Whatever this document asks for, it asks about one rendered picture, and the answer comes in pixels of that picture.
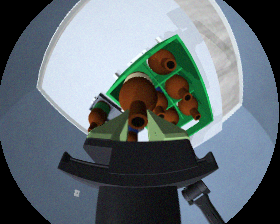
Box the green bottle crate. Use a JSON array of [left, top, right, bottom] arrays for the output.
[[106, 34, 214, 137]]

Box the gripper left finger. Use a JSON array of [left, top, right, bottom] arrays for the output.
[[86, 109, 129, 141]]

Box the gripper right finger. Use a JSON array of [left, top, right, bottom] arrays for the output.
[[147, 109, 190, 141]]

